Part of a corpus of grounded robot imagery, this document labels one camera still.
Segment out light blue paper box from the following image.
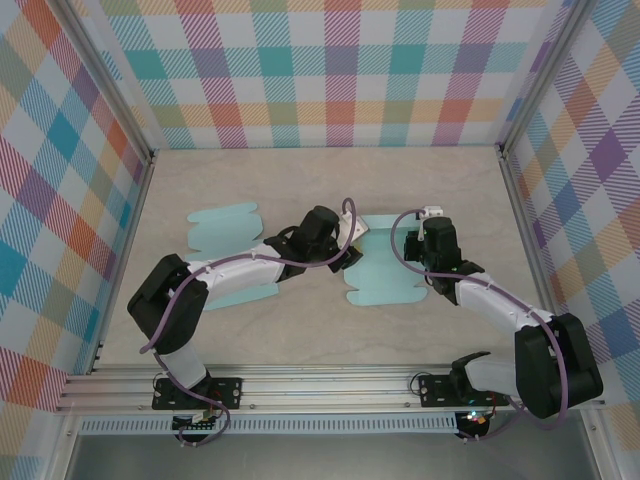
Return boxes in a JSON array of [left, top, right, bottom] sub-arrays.
[[184, 202, 280, 312], [343, 214, 427, 308]]

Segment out grey metal panel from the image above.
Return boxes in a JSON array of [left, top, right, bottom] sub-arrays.
[[64, 432, 601, 480]]

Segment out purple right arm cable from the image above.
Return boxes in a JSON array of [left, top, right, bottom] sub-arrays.
[[391, 209, 571, 444]]

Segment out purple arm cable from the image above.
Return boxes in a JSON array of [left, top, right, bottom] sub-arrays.
[[139, 197, 369, 449], [391, 209, 571, 444]]

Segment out aluminium side rail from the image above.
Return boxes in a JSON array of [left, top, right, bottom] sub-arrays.
[[498, 144, 574, 370], [87, 149, 159, 376]]

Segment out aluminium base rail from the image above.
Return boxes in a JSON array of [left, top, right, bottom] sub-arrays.
[[54, 363, 606, 414]]

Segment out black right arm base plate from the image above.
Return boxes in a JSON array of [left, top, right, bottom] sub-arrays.
[[417, 373, 511, 409]]

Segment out white slotted cable duct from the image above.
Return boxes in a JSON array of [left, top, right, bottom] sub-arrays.
[[79, 412, 459, 435]]

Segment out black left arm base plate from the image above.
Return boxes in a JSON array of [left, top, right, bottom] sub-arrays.
[[152, 377, 245, 411]]

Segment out aluminium frame post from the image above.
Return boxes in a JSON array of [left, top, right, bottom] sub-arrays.
[[497, 0, 596, 151], [52, 0, 156, 161]]

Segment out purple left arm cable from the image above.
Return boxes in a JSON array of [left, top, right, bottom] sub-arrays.
[[139, 197, 369, 449]]

